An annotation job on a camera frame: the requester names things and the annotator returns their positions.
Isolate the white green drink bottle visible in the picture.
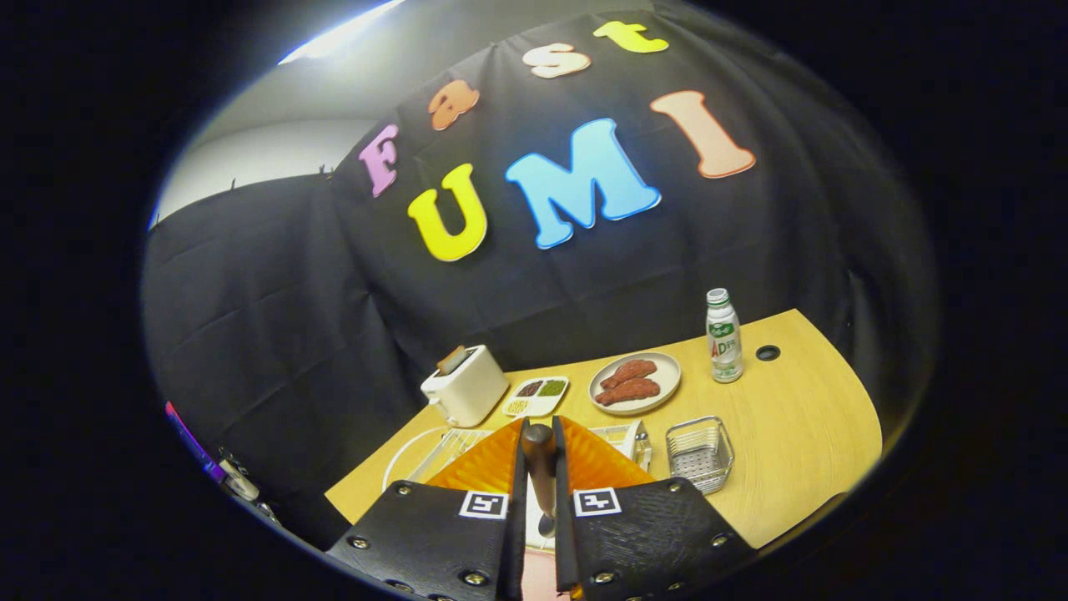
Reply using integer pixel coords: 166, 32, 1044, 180
706, 288, 744, 384

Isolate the pink plate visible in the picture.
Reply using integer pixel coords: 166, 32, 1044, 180
521, 547, 560, 601

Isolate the white divided bean dish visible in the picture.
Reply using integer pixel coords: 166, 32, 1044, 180
501, 376, 570, 418

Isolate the wooden handled metal spoon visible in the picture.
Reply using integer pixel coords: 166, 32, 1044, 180
521, 423, 558, 539

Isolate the metal wire basket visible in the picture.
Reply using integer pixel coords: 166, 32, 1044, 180
665, 416, 736, 496

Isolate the beige round plate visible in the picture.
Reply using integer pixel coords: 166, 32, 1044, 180
588, 351, 683, 417

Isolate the white toaster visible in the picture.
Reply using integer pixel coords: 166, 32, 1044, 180
420, 345, 510, 428

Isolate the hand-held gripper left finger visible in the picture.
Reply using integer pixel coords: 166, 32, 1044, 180
325, 417, 528, 601

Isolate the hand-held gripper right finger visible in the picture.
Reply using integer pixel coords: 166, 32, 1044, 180
551, 415, 757, 601

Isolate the brown meat piece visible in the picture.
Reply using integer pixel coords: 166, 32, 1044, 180
599, 360, 658, 390
595, 378, 661, 407

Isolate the white wire dish rack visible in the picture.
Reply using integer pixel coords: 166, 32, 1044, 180
382, 420, 653, 493

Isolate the white equipment pile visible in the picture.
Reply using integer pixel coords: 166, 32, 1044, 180
219, 451, 280, 523

